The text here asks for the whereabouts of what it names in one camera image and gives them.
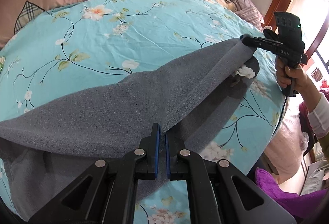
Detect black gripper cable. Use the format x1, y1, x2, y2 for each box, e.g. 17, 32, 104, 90
269, 95, 290, 145

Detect right forearm white sleeve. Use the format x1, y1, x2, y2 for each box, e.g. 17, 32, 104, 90
298, 83, 329, 166

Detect turquoise floral bed sheet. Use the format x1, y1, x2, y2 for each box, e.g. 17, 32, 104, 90
1, 0, 284, 223

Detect person's right hand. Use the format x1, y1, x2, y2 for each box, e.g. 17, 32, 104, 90
275, 57, 317, 98

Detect grey fleece pants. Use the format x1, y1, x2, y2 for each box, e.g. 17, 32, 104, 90
1, 39, 259, 221

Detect purple cloth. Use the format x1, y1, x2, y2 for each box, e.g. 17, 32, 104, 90
255, 168, 327, 219

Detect purple striped pillow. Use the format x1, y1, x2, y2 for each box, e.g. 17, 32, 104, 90
231, 0, 264, 32

